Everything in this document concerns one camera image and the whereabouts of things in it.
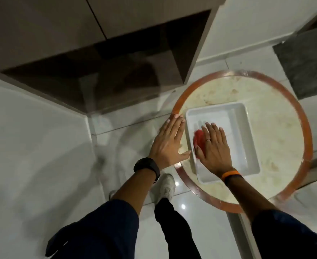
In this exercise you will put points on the brown wooden cabinet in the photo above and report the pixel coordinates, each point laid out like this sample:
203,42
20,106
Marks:
93,45

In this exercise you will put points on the orange wristband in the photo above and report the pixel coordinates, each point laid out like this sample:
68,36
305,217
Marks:
230,174

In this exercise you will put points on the person's right little finger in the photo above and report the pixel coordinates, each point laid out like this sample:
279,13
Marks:
223,136

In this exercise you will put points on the person's right forearm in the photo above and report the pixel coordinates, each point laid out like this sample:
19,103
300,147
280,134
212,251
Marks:
248,196

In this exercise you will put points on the black wristwatch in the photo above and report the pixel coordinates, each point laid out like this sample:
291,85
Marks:
147,165

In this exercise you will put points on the white sneaker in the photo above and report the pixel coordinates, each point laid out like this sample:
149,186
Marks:
164,188

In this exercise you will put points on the person's right thumb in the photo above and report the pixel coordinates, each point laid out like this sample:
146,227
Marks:
199,153

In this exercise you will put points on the person's left forearm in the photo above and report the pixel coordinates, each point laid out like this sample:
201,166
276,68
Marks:
133,187

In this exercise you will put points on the red cleaning sponge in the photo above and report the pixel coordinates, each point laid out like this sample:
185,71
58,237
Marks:
199,140

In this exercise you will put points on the person's black trouser leg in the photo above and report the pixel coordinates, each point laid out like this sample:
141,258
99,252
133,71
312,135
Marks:
174,229

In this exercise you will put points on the person's right hand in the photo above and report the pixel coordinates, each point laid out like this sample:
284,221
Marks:
215,153

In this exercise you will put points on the person's left little finger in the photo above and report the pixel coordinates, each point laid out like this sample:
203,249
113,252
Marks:
164,127

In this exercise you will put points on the grey floor mat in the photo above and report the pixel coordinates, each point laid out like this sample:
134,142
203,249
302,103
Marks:
306,61

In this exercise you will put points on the white plastic tray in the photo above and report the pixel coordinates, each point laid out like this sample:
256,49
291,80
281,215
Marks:
228,142

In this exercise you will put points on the person's right middle finger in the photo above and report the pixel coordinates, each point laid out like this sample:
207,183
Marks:
210,132

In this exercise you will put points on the person's left middle finger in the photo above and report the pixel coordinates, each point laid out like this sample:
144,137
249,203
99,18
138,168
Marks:
175,125

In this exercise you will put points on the person's left thumb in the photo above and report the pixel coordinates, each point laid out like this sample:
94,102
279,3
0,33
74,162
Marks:
182,155

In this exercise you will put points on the person's left hand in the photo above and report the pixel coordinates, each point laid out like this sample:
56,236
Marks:
166,148

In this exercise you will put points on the round marble table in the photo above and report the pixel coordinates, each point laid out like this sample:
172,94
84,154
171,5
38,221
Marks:
271,137

